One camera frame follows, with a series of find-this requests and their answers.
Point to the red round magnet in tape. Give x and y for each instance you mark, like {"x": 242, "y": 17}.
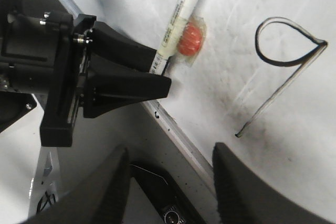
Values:
{"x": 192, "y": 40}

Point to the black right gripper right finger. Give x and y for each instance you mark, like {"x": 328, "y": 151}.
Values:
{"x": 252, "y": 192}

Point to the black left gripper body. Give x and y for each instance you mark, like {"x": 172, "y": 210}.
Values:
{"x": 42, "y": 56}

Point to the aluminium whiteboard frame rail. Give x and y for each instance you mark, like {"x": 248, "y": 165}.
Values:
{"x": 145, "y": 128}

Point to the white whiteboard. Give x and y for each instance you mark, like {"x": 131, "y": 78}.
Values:
{"x": 291, "y": 145}

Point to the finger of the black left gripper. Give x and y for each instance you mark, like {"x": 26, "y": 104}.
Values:
{"x": 113, "y": 46}
{"x": 106, "y": 93}

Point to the white whiteboard marker pen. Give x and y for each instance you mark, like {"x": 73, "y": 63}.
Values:
{"x": 174, "y": 30}

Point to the black front camera device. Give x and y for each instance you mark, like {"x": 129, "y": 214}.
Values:
{"x": 164, "y": 193}

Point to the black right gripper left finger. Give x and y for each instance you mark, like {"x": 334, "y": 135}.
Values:
{"x": 100, "y": 198}

